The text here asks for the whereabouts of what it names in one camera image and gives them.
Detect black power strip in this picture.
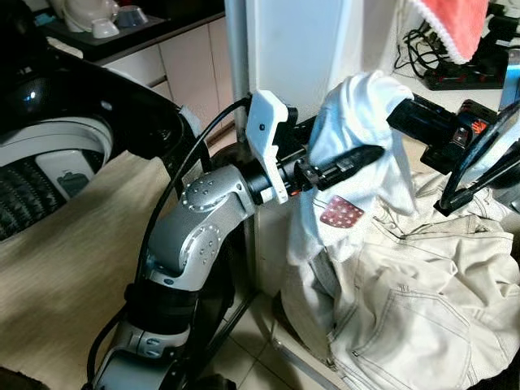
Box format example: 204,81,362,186
422,60,511,91

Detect white ceramic pot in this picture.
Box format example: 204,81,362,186
49,0,120,41

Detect tangled black cords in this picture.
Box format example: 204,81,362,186
394,20,457,82

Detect beige denim garment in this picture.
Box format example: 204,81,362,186
279,167,520,390

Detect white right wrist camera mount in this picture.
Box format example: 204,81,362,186
497,47,520,111

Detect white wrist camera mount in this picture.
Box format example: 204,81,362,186
497,47,520,111
245,90,291,205

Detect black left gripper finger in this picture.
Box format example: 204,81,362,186
305,144,386,190

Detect grey washer door seal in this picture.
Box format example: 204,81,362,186
0,117,115,243

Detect white drawer cabinet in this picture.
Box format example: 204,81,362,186
96,15,241,137

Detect black right cable with plug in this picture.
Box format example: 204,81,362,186
434,149,520,217

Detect white shirt with red patch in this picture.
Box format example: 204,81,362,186
288,71,425,262

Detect small grey bowl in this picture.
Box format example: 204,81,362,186
114,6,150,30

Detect looped black right wrist cable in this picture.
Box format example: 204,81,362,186
457,101,520,197

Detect coral towel with white trim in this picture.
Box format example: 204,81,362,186
405,0,491,65

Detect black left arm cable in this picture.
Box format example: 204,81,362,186
134,95,254,285

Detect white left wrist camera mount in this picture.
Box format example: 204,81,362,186
245,90,291,205

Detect white upright panel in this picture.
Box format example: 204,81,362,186
223,0,433,135

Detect black front-loading washing machine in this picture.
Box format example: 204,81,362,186
0,0,201,245

